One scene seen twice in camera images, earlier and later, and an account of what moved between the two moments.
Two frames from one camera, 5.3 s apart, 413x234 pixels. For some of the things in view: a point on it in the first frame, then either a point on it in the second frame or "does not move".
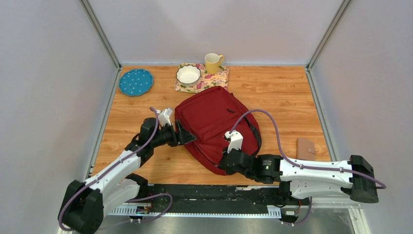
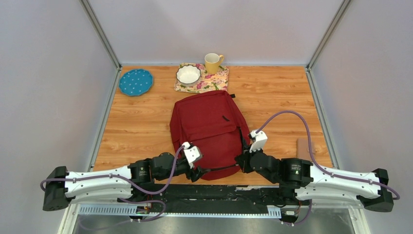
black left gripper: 184,136 to 196,175
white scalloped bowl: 188,75 does not move
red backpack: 205,116 does not move
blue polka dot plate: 136,82 does not move
